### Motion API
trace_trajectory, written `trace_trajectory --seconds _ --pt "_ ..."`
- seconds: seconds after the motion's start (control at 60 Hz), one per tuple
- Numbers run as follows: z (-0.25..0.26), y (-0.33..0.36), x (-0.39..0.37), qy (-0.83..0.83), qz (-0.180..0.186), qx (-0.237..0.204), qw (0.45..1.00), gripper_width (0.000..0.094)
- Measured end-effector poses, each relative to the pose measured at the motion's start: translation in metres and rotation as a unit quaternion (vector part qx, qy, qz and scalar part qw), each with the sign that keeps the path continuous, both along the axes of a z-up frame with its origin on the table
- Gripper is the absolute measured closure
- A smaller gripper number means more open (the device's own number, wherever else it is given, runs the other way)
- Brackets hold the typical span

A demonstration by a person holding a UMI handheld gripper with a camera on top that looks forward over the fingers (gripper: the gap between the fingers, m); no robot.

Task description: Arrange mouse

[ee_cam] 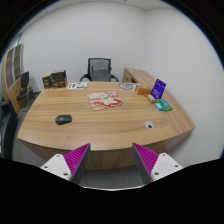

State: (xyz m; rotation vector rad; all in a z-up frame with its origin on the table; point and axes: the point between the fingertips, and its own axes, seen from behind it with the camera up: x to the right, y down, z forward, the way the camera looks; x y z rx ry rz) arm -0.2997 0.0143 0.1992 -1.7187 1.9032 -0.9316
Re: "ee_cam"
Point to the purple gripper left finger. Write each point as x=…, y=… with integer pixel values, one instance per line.
x=70, y=166

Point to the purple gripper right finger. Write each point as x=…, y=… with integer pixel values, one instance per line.
x=153, y=166

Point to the black computer mouse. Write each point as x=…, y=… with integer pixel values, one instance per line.
x=63, y=119

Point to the pink patterned mouse pad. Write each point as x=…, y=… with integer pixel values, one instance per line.
x=104, y=100

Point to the blue packet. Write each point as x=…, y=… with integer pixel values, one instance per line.
x=158, y=106

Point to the green packet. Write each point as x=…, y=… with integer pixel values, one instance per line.
x=165, y=105

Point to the beige small box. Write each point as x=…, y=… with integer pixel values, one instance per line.
x=150, y=98

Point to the orange box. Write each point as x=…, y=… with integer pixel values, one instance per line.
x=142, y=90

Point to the black chair at left edge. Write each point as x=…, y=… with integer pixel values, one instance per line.
x=8, y=127

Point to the purple standing card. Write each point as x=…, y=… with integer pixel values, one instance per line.
x=158, y=89

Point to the white green leaflet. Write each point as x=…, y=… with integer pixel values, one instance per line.
x=77, y=85

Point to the round grey coaster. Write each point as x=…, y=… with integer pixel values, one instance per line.
x=126, y=86

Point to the black side chair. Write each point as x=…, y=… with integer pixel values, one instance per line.
x=25, y=91

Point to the brown cardboard box right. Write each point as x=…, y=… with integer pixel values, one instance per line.
x=59, y=79

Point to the brown cardboard box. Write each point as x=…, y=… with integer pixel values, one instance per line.
x=59, y=79
x=46, y=79

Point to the brown cardboard box left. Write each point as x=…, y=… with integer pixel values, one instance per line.
x=46, y=79

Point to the wooden side cabinet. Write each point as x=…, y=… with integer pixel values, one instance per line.
x=140, y=76

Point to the black mesh office chair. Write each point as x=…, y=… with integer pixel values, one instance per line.
x=99, y=69

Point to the wooden bookshelf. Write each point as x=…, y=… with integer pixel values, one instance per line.
x=12, y=69

